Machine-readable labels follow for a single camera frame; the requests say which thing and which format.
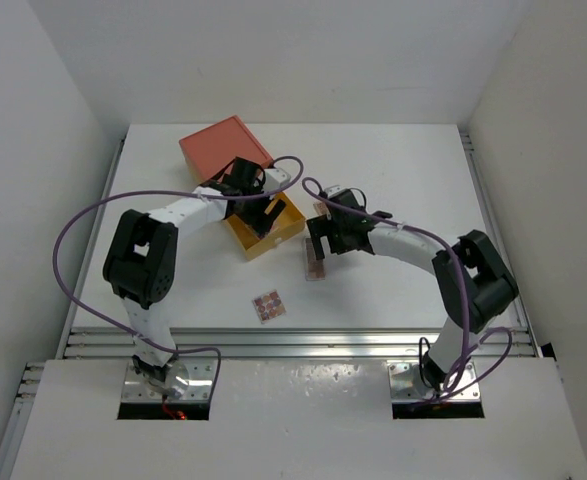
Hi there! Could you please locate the small square brown eyeshadow palette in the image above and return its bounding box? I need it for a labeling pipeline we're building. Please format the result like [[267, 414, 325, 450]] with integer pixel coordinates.
[[314, 202, 329, 215]]

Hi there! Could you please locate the yellow bottom drawer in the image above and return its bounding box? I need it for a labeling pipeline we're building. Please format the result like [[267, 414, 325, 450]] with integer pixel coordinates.
[[225, 193, 306, 261]]

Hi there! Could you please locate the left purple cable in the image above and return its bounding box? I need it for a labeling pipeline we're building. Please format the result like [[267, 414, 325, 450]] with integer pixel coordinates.
[[53, 154, 305, 401]]

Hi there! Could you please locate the orange drawer cabinet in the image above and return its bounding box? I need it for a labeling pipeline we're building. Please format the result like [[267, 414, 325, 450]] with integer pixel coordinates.
[[179, 116, 273, 183]]

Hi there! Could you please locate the aluminium rail frame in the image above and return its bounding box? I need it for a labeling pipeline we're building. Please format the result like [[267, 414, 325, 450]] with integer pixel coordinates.
[[57, 327, 539, 360]]

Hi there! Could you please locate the colourful eyeshadow palette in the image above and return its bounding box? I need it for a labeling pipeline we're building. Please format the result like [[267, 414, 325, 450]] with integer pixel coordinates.
[[249, 222, 273, 238]]

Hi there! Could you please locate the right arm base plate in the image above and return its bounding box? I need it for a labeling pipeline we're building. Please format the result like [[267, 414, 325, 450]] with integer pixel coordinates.
[[387, 360, 484, 404]]

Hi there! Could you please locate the long brown eyeshadow palette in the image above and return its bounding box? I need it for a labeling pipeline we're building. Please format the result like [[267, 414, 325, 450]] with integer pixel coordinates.
[[303, 237, 326, 281]]

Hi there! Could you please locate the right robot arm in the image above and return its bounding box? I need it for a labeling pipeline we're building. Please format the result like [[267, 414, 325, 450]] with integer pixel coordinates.
[[307, 187, 519, 395]]

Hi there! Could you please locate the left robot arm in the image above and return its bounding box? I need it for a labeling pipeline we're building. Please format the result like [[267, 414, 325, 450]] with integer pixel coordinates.
[[103, 157, 291, 390]]

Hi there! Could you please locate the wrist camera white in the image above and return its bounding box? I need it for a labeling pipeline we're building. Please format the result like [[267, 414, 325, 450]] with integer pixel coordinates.
[[324, 185, 346, 202], [262, 168, 291, 192]]

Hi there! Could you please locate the round-pan eyeshadow palette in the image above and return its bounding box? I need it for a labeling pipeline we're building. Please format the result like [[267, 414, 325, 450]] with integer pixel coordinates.
[[252, 290, 286, 324]]

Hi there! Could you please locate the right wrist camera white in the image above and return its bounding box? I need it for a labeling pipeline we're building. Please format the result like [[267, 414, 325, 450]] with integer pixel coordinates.
[[324, 185, 346, 202]]

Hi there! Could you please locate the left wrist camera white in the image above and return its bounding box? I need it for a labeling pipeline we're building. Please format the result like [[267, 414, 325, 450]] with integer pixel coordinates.
[[262, 168, 291, 192]]

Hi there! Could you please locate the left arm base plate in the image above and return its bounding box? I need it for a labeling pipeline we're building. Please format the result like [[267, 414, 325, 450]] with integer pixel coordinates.
[[120, 359, 217, 404]]

